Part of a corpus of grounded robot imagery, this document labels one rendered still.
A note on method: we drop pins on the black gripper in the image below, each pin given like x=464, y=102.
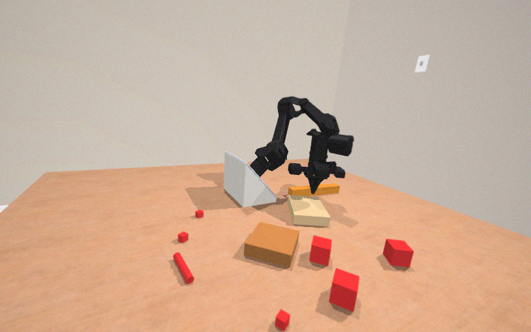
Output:
x=297, y=169

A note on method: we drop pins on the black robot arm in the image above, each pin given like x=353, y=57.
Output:
x=326, y=140

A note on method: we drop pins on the red cylinder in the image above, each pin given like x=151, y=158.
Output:
x=183, y=268

